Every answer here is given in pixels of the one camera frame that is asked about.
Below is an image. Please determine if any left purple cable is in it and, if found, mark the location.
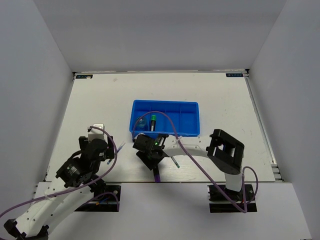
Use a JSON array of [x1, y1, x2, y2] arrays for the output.
[[0, 126, 120, 220]]

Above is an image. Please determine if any green ink pen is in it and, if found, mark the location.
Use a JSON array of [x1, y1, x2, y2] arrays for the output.
[[171, 157, 180, 169]]

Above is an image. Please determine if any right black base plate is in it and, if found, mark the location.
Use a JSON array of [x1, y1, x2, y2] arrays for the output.
[[207, 184, 258, 214]]

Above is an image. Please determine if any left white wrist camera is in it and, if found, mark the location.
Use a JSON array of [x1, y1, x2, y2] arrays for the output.
[[87, 123, 105, 142]]

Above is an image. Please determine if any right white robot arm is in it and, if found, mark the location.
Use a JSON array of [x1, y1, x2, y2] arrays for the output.
[[133, 129, 245, 200]]

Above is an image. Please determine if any corner table label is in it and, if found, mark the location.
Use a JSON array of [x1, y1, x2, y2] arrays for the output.
[[75, 74, 93, 79], [225, 73, 244, 78]]

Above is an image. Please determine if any right corner table label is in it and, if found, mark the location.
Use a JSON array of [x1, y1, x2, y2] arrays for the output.
[[225, 73, 244, 78]]

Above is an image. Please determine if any purple cap black highlighter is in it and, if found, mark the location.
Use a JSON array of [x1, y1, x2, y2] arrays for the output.
[[153, 168, 161, 183]]

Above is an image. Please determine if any blue plastic divided bin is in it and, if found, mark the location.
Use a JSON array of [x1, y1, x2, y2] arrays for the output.
[[129, 99, 200, 138]]

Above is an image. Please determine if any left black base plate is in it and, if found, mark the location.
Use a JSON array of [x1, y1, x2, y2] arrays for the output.
[[75, 184, 122, 213]]

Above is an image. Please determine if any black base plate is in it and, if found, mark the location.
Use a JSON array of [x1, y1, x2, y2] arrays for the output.
[[75, 184, 122, 213], [207, 184, 258, 214]]

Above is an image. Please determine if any blue ink pen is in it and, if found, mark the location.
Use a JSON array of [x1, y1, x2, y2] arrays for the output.
[[107, 142, 126, 165]]

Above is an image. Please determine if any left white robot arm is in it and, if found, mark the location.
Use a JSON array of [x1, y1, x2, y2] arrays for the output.
[[3, 136, 117, 240]]

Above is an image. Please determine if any green cap black highlighter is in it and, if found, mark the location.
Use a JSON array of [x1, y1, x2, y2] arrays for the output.
[[150, 115, 157, 132]]

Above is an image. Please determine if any left corner table label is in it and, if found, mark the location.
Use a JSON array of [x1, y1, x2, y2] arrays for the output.
[[75, 74, 93, 79]]

